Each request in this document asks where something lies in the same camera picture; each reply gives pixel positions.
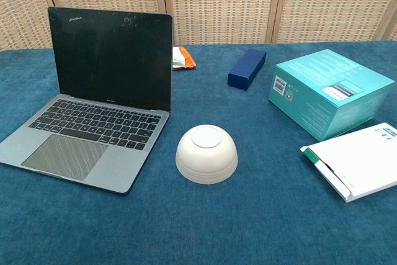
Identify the blue table cloth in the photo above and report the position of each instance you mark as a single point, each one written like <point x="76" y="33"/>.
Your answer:
<point x="248" y="221"/>

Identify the grey laptop computer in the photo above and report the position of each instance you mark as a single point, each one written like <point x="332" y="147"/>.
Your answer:
<point x="93" y="60"/>

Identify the white upturned bowl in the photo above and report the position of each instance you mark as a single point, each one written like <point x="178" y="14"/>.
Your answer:
<point x="206" y="156"/>

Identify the flat white box green edge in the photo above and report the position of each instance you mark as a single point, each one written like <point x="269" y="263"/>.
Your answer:
<point x="356" y="159"/>

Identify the navy blue oblong box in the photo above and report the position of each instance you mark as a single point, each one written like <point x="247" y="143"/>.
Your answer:
<point x="245" y="69"/>

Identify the orange white snack packet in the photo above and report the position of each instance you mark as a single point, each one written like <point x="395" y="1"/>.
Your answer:
<point x="183" y="58"/>

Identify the teal cardboard box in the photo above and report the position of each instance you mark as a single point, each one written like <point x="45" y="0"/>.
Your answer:
<point x="328" y="91"/>

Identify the woven wooden folding screen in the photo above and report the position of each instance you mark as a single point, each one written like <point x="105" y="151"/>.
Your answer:
<point x="217" y="4"/>

